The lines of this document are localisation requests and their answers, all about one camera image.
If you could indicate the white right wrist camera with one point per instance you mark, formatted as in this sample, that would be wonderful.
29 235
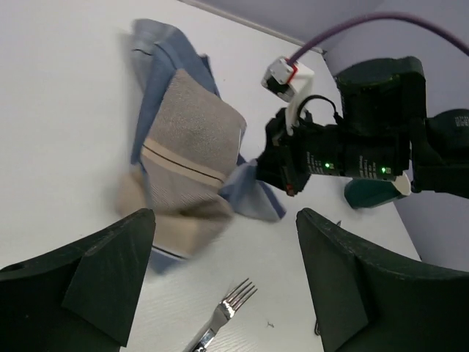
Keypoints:
291 83

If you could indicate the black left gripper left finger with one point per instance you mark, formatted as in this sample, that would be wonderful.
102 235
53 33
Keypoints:
79 297

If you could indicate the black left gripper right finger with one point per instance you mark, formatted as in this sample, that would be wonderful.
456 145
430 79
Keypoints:
368 298

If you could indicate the blue beige checked cloth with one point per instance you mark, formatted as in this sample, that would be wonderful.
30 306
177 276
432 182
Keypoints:
185 163

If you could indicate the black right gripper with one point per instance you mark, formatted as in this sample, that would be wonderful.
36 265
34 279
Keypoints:
287 162

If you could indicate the silver fork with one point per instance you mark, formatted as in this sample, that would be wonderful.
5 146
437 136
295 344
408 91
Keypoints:
222 314

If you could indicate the dark green mug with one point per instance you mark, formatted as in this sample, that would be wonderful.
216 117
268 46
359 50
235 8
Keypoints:
370 193

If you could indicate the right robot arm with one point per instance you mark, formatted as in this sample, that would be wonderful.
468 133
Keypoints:
384 129

